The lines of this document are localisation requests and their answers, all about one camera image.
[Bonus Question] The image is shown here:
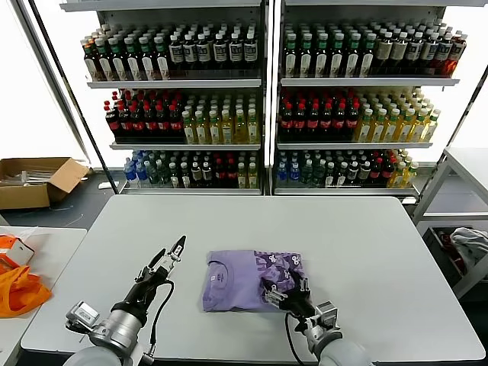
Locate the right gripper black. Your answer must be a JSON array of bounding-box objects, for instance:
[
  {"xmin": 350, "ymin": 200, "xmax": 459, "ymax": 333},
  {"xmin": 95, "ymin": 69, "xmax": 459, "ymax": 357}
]
[{"xmin": 261, "ymin": 269, "xmax": 318, "ymax": 319}]

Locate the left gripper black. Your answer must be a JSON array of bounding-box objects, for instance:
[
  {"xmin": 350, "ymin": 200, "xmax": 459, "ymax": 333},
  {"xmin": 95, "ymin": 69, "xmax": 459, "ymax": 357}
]
[{"xmin": 112, "ymin": 235, "xmax": 188, "ymax": 318}]

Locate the purple t-shirt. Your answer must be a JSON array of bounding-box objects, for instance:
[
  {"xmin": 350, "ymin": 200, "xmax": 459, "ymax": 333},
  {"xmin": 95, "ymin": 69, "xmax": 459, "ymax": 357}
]
[{"xmin": 200, "ymin": 249, "xmax": 306, "ymax": 313}]

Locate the white side table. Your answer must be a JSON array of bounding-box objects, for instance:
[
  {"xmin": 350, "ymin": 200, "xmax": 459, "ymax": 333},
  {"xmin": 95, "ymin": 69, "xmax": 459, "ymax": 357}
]
[{"xmin": 0, "ymin": 226, "xmax": 88, "ymax": 366}]

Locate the orange and white carton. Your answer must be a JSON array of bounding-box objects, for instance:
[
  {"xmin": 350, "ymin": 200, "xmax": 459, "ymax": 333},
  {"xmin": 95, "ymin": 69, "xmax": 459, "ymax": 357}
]
[{"xmin": 0, "ymin": 235, "xmax": 36, "ymax": 275}]

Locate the orange plastic bag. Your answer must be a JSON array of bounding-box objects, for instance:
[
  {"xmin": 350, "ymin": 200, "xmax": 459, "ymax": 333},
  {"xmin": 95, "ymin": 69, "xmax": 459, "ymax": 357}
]
[{"xmin": 0, "ymin": 265, "xmax": 53, "ymax": 319}]

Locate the white strips bundle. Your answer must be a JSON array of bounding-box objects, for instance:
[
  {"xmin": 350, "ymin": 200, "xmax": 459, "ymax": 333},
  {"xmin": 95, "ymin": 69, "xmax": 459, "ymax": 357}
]
[{"xmin": 0, "ymin": 167, "xmax": 53, "ymax": 188}]

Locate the open cardboard box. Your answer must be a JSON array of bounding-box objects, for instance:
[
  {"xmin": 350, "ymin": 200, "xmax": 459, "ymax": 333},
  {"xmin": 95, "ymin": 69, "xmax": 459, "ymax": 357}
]
[{"xmin": 0, "ymin": 156, "xmax": 92, "ymax": 211}]

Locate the black storage crate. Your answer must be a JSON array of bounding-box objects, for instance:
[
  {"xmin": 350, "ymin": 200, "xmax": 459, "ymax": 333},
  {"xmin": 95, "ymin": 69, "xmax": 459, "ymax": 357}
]
[{"xmin": 421, "ymin": 225, "xmax": 468, "ymax": 289}]

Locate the red fabric item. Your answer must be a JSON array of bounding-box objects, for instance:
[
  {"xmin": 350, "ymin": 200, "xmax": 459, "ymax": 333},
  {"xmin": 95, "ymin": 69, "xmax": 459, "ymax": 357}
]
[{"xmin": 437, "ymin": 230, "xmax": 466, "ymax": 275}]

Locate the grey metal shelf unit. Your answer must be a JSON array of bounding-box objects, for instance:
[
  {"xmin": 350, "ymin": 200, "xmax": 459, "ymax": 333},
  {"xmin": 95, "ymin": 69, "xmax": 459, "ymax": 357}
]
[
  {"xmin": 59, "ymin": 0, "xmax": 274, "ymax": 197},
  {"xmin": 268, "ymin": 0, "xmax": 461, "ymax": 197}
]

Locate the black slanted pole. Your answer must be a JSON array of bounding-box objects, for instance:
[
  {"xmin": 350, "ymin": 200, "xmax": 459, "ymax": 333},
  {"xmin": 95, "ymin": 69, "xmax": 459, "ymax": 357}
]
[
  {"xmin": 29, "ymin": 0, "xmax": 118, "ymax": 188},
  {"xmin": 444, "ymin": 70, "xmax": 488, "ymax": 149}
]

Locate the grey crumpled cloth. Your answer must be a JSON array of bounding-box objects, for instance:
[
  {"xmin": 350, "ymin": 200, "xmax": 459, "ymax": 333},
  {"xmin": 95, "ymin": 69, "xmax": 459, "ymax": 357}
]
[{"xmin": 449, "ymin": 226, "xmax": 488, "ymax": 264}]

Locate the green-cap dark drink bottle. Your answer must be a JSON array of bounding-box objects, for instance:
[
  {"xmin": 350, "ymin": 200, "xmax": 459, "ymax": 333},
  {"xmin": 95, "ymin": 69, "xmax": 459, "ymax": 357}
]
[
  {"xmin": 345, "ymin": 33, "xmax": 361, "ymax": 79},
  {"xmin": 124, "ymin": 36, "xmax": 141, "ymax": 82},
  {"xmin": 298, "ymin": 34, "xmax": 313, "ymax": 79},
  {"xmin": 95, "ymin": 37, "xmax": 112, "ymax": 82},
  {"xmin": 137, "ymin": 36, "xmax": 156, "ymax": 81},
  {"xmin": 361, "ymin": 33, "xmax": 377, "ymax": 79},
  {"xmin": 108, "ymin": 36, "xmax": 127, "ymax": 82},
  {"xmin": 152, "ymin": 34, "xmax": 171, "ymax": 81},
  {"xmin": 314, "ymin": 34, "xmax": 329, "ymax": 79},
  {"xmin": 284, "ymin": 34, "xmax": 298, "ymax": 79},
  {"xmin": 330, "ymin": 34, "xmax": 345, "ymax": 79}
]

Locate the reddish-brown drink bottle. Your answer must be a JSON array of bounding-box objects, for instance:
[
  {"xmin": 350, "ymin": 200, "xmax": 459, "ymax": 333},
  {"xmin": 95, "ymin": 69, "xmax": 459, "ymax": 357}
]
[{"xmin": 82, "ymin": 37, "xmax": 98, "ymax": 82}]

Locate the white-cap dark bottle grey label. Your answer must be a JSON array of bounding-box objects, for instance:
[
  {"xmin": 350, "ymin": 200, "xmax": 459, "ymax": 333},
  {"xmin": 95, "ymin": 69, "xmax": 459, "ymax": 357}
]
[
  {"xmin": 197, "ymin": 33, "xmax": 213, "ymax": 79},
  {"xmin": 212, "ymin": 33, "xmax": 229, "ymax": 79},
  {"xmin": 242, "ymin": 32, "xmax": 258, "ymax": 79},
  {"xmin": 227, "ymin": 32, "xmax": 243, "ymax": 79},
  {"xmin": 182, "ymin": 33, "xmax": 198, "ymax": 79},
  {"xmin": 168, "ymin": 34, "xmax": 183, "ymax": 79}
]

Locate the dark bottle navy label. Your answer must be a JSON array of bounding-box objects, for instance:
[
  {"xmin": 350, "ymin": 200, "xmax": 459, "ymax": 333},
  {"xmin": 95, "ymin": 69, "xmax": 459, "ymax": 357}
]
[{"xmin": 406, "ymin": 32, "xmax": 422, "ymax": 75}]

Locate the dark bottle blue label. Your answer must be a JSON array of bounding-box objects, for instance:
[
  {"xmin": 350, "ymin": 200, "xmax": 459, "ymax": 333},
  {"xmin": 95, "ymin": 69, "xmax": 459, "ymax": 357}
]
[{"xmin": 435, "ymin": 33, "xmax": 453, "ymax": 75}]

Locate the red drink bottle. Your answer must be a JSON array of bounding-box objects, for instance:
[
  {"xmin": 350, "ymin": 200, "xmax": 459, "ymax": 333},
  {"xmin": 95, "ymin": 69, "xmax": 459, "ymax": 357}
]
[{"xmin": 449, "ymin": 34, "xmax": 468, "ymax": 76}]

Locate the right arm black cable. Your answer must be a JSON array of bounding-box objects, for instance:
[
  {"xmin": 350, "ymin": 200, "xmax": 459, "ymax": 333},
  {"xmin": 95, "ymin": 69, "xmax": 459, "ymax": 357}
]
[{"xmin": 284, "ymin": 310, "xmax": 306, "ymax": 363}]

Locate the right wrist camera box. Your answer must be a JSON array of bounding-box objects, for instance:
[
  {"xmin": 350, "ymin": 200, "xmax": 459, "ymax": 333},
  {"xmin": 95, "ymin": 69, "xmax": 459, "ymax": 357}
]
[{"xmin": 314, "ymin": 300, "xmax": 340, "ymax": 329}]

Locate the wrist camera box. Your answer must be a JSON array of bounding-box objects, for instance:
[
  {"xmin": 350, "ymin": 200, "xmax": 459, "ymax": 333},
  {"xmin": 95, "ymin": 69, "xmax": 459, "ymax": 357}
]
[
  {"xmin": 314, "ymin": 300, "xmax": 340, "ymax": 329},
  {"xmin": 65, "ymin": 300, "xmax": 101, "ymax": 331}
]

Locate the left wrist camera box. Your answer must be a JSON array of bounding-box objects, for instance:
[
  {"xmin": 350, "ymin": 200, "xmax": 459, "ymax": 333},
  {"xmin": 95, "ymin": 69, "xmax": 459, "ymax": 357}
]
[{"xmin": 65, "ymin": 300, "xmax": 101, "ymax": 331}]

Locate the grey slanted frame post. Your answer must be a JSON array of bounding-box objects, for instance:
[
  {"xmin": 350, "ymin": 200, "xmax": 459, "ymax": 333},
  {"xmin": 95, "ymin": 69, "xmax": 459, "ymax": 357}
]
[{"xmin": 13, "ymin": 0, "xmax": 92, "ymax": 167}]

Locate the white metal frame table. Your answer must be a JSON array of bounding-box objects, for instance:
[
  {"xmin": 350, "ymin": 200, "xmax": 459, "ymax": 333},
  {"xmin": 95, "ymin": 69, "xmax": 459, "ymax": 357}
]
[{"xmin": 411, "ymin": 146, "xmax": 488, "ymax": 300}]

